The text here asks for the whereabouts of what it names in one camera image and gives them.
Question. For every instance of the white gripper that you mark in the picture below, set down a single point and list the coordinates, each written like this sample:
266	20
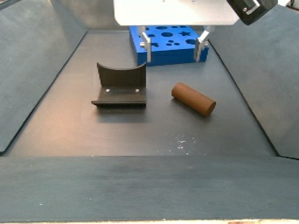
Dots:
175	12

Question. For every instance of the brown cylinder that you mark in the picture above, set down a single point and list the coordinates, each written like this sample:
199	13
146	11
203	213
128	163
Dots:
194	99

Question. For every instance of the blue foam shape board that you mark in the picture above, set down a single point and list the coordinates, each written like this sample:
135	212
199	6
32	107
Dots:
172	44

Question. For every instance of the black curved cradle stand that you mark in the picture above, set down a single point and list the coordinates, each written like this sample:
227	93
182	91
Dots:
122	87

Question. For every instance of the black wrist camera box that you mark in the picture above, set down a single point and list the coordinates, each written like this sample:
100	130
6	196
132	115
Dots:
251	10

